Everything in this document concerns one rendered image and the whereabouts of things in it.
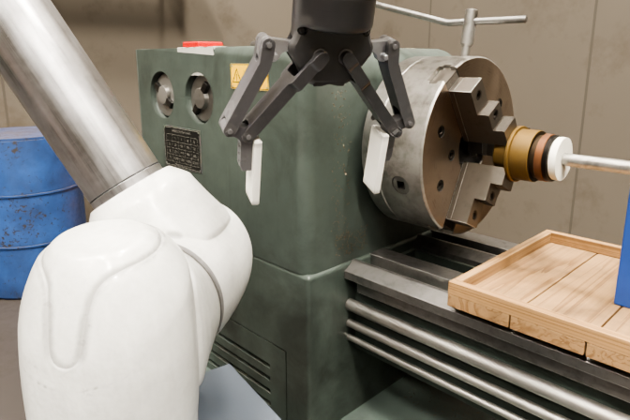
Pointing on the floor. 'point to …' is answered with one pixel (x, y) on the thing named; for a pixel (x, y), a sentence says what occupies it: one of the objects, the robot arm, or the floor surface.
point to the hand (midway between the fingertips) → (315, 184)
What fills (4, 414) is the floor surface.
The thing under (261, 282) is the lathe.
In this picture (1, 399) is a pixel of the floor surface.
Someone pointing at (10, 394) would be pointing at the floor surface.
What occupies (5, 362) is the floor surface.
